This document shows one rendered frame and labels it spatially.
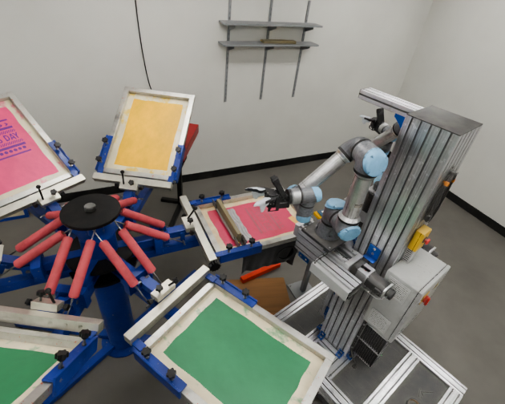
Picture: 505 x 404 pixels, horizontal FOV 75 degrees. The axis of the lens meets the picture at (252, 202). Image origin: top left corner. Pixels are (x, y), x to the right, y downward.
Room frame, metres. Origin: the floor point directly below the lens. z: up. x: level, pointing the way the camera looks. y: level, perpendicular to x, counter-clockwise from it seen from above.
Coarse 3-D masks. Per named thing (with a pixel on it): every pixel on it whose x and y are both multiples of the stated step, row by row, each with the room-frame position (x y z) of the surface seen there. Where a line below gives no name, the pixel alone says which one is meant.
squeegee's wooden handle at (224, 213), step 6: (216, 204) 1.94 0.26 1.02; (222, 204) 1.89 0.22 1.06; (222, 210) 1.84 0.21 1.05; (222, 216) 1.83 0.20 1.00; (228, 216) 1.76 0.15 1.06; (228, 222) 1.73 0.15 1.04; (234, 222) 1.71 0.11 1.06; (234, 228) 1.65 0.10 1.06; (234, 234) 1.64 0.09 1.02; (240, 234) 1.61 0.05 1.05
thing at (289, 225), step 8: (280, 216) 1.96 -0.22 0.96; (288, 216) 1.97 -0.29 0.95; (248, 224) 1.83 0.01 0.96; (288, 224) 1.88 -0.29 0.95; (224, 232) 1.71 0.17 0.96; (248, 232) 1.74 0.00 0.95; (256, 232) 1.75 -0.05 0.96; (272, 232) 1.77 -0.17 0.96; (280, 232) 1.78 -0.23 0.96; (224, 240) 1.63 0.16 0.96; (232, 240) 1.64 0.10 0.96; (248, 240) 1.66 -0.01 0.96
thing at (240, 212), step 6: (240, 204) 2.05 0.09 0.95; (246, 204) 2.06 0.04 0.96; (252, 204) 2.07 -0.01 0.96; (240, 210) 1.98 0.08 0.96; (282, 210) 2.05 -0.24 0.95; (210, 216) 1.86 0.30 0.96; (216, 216) 1.87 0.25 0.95; (240, 216) 1.91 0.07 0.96; (246, 216) 1.91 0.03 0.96; (216, 222) 1.81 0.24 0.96; (222, 222) 1.82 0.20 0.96; (216, 228) 1.74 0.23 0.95
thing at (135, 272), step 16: (112, 224) 1.58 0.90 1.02; (144, 240) 1.47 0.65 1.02; (160, 240) 1.47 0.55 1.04; (48, 256) 1.26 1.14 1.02; (80, 256) 1.29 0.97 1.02; (32, 272) 1.13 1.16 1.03; (144, 272) 1.21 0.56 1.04; (64, 288) 1.04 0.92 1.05; (128, 288) 1.12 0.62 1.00; (80, 304) 1.01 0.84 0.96
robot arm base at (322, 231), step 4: (320, 220) 1.51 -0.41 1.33; (320, 224) 1.48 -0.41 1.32; (324, 224) 1.46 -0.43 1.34; (328, 224) 1.45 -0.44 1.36; (316, 228) 1.49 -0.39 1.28; (320, 228) 1.47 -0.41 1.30; (324, 228) 1.45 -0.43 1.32; (328, 228) 1.45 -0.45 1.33; (332, 228) 1.44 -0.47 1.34; (316, 232) 1.48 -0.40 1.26; (320, 232) 1.45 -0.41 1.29; (324, 232) 1.44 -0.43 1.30; (328, 232) 1.44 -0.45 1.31; (332, 232) 1.44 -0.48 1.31; (336, 232) 1.44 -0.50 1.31; (320, 236) 1.44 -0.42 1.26; (324, 236) 1.43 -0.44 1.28; (328, 236) 1.43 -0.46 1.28; (332, 236) 1.43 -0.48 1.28; (336, 236) 1.44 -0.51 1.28
